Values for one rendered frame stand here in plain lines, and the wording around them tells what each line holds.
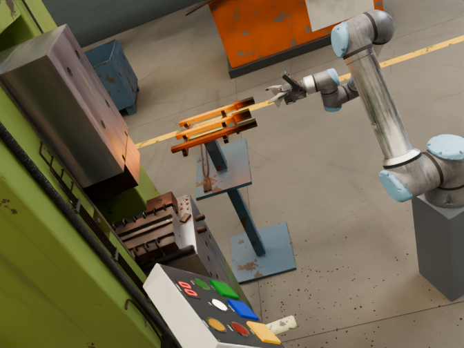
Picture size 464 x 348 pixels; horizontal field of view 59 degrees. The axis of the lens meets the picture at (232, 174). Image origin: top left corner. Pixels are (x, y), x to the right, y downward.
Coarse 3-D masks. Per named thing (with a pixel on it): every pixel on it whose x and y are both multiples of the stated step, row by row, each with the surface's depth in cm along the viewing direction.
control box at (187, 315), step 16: (160, 272) 111; (176, 272) 116; (144, 288) 114; (160, 288) 109; (176, 288) 105; (192, 288) 111; (208, 288) 117; (160, 304) 106; (176, 304) 102; (192, 304) 101; (208, 304) 106; (224, 304) 112; (176, 320) 100; (192, 320) 96; (208, 320) 96; (224, 320) 102; (240, 320) 108; (256, 320) 115; (176, 336) 98; (192, 336) 95; (208, 336) 91; (224, 336) 94; (240, 336) 99; (256, 336) 104
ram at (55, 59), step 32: (64, 32) 121; (0, 64) 112; (32, 64) 103; (64, 64) 111; (32, 96) 108; (64, 96) 109; (96, 96) 127; (64, 128) 114; (96, 128) 116; (64, 160) 120; (96, 160) 122
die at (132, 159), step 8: (128, 136) 146; (128, 144) 142; (128, 152) 138; (136, 152) 147; (128, 160) 135; (136, 160) 143; (128, 168) 131; (136, 168) 139; (120, 176) 132; (128, 176) 132; (136, 176) 136; (96, 184) 132; (104, 184) 133; (112, 184) 133; (120, 184) 134; (128, 184) 134; (136, 184) 135; (88, 192) 133; (96, 192) 134; (104, 192) 134; (112, 192) 135; (120, 192) 135; (96, 200) 136
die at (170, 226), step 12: (156, 216) 166; (120, 228) 168; (132, 228) 164; (156, 228) 159; (168, 228) 158; (132, 240) 159; (144, 240) 157; (168, 240) 154; (180, 240) 161; (132, 252) 156; (144, 252) 153; (156, 252) 153; (168, 252) 154
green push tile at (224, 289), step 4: (212, 280) 124; (212, 284) 123; (216, 284) 122; (220, 284) 125; (224, 284) 127; (216, 288) 121; (220, 288) 122; (224, 288) 124; (228, 288) 125; (220, 292) 119; (224, 292) 120; (228, 292) 122; (232, 292) 124; (228, 296) 120; (232, 296) 121; (236, 296) 123
